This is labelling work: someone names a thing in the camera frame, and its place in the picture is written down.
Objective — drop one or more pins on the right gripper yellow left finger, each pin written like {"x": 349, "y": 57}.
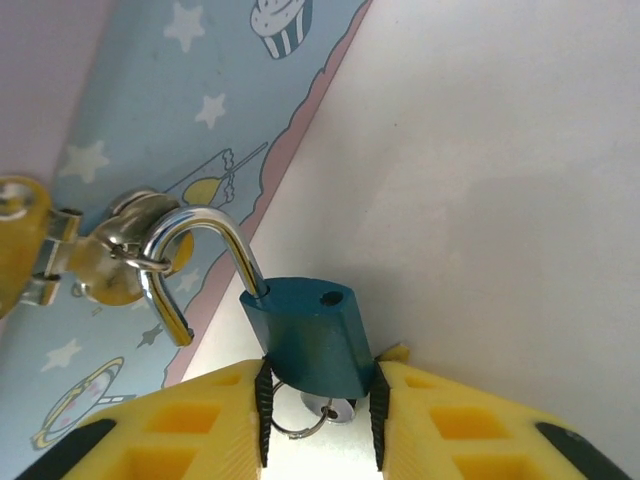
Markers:
{"x": 150, "y": 400}

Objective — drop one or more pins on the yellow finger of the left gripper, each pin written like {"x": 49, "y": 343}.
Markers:
{"x": 20, "y": 250}

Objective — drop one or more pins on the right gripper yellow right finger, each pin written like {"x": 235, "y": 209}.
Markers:
{"x": 475, "y": 400}

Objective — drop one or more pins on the light blue pouch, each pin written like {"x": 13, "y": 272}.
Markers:
{"x": 150, "y": 100}

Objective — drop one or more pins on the small teal padlock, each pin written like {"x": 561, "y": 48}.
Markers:
{"x": 310, "y": 340}

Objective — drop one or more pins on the silver metal box latch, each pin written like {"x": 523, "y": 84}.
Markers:
{"x": 100, "y": 240}

